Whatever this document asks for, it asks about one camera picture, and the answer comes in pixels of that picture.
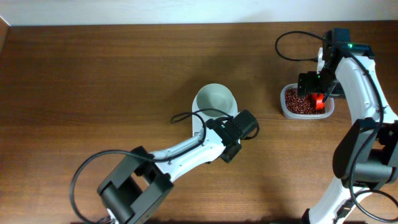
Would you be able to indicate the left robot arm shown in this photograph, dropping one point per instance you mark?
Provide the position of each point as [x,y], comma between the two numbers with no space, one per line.
[137,186]

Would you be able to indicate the red beans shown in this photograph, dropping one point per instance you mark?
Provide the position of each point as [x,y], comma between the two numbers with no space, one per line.
[301,105]

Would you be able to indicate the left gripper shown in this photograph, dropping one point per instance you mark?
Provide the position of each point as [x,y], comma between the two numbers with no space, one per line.
[232,151]

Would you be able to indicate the white digital kitchen scale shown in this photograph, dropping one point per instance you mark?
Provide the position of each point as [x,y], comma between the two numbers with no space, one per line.
[211,142]

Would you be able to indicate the orange measuring scoop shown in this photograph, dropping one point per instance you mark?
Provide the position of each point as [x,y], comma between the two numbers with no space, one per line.
[318,101]

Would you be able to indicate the white round bowl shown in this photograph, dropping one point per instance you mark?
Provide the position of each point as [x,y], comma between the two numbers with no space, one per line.
[215,96]

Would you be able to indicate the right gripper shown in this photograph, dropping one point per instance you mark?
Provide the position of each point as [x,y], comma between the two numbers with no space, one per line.
[311,88]

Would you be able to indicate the clear plastic food container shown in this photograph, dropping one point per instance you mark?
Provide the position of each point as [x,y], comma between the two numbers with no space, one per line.
[329,107]

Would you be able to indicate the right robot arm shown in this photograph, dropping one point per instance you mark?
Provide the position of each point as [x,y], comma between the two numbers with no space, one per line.
[366,158]

